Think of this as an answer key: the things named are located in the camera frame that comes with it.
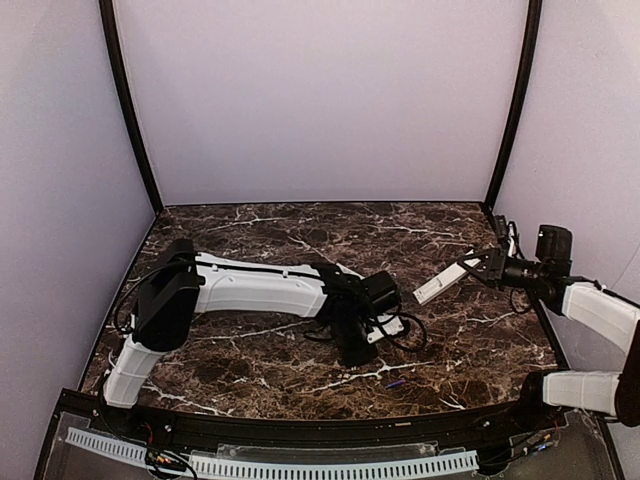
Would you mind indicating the left black frame post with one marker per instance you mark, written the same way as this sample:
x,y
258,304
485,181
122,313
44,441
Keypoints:
x,y
125,98

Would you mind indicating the white remote control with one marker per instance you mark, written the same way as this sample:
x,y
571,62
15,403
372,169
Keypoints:
x,y
439,283

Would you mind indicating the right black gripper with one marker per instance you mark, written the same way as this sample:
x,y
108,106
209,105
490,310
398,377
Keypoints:
x,y
491,264

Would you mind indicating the black front rail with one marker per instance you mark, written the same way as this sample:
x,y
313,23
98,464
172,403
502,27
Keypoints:
x,y
482,427

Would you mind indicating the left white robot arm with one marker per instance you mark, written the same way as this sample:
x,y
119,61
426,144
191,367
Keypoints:
x,y
184,282

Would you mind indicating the left white cable duct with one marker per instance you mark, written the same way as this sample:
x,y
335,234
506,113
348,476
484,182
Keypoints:
x,y
108,447

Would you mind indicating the right black frame post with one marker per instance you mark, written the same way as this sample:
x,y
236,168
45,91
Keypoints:
x,y
526,59

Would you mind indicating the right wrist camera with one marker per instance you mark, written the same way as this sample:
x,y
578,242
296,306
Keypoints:
x,y
506,233

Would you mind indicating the white cable duct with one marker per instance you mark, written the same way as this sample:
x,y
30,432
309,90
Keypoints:
x,y
108,447
208,467

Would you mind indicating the blue battery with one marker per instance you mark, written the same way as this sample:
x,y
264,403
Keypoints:
x,y
395,384

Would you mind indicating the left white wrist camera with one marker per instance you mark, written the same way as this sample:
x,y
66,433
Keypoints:
x,y
392,328

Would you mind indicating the black frame post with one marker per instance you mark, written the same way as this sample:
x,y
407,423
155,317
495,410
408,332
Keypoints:
x,y
526,59
125,98

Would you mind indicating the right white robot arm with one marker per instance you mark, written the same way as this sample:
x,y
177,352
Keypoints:
x,y
548,278

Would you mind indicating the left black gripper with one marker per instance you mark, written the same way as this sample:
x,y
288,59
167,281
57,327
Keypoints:
x,y
353,347

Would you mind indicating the right white cable duct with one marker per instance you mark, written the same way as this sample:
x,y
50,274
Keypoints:
x,y
208,467

